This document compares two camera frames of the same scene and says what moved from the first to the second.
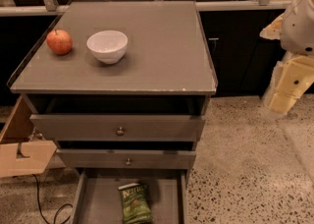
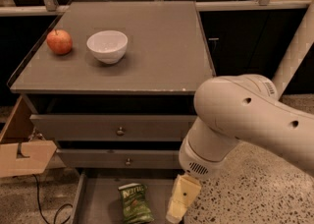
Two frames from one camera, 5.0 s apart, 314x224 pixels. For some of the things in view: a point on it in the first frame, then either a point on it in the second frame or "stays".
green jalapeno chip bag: [135, 204] stays
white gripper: [299, 27] to [195, 162]
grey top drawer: [118, 128] stays
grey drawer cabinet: [130, 129] stays
